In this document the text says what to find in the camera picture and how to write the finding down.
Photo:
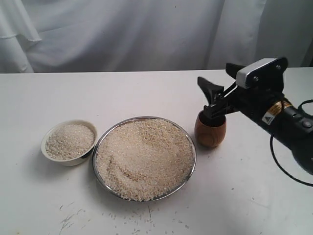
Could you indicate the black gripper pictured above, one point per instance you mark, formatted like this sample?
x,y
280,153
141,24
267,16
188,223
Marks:
x,y
265,96

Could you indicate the brown wooden cup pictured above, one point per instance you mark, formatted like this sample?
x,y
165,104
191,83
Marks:
x,y
210,132

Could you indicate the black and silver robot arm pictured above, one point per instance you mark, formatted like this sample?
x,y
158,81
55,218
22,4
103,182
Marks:
x,y
294,129

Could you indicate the rice heap in steel plate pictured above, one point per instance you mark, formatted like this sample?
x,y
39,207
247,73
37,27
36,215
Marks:
x,y
144,159

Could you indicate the rice in white bowl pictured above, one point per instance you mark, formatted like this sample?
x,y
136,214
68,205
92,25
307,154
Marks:
x,y
69,141

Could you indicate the white ceramic bowl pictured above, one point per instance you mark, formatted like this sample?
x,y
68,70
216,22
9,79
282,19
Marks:
x,y
75,161

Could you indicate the large steel plate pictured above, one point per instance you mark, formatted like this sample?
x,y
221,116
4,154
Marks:
x,y
138,119

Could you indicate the white backdrop cloth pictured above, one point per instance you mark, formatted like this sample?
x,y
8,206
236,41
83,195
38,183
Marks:
x,y
151,35

